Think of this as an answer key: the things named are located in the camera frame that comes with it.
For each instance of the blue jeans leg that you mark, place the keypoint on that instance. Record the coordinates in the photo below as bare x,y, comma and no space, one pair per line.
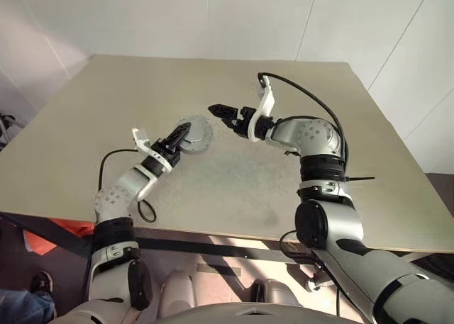
28,308

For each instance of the grey hinged motor lid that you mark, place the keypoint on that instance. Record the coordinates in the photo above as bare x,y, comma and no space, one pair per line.
196,125

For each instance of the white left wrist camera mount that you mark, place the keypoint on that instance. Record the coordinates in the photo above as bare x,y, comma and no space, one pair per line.
140,137

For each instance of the grey round motor housing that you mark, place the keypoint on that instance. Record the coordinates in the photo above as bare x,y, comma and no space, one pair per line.
204,146

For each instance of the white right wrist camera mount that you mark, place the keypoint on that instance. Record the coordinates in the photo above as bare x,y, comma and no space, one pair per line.
266,104

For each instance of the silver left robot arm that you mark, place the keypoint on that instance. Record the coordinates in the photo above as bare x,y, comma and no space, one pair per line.
120,189

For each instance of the grey robot torso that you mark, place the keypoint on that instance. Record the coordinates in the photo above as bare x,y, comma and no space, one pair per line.
248,313

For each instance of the white rounded robot leg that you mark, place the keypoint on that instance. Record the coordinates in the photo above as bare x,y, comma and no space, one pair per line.
177,288
276,292

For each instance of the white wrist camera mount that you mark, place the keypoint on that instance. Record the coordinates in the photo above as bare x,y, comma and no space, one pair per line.
266,104
140,137

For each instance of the black metal table crossbar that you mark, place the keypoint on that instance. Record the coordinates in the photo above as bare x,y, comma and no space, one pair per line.
213,249

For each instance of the black zip tie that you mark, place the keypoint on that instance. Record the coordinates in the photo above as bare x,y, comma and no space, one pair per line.
358,179

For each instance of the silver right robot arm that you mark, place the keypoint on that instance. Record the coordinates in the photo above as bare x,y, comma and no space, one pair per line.
319,136

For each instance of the orange fabric object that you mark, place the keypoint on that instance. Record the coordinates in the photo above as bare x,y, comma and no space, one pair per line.
39,244

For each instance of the dark sneaker shoe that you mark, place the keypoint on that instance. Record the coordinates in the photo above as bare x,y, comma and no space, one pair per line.
42,283

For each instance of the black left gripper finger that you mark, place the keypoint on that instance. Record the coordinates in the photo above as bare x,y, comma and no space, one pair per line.
177,132
182,138

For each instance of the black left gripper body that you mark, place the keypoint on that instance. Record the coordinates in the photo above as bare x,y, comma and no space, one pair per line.
166,151

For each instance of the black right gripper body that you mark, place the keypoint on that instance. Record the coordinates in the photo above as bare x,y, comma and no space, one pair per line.
243,123

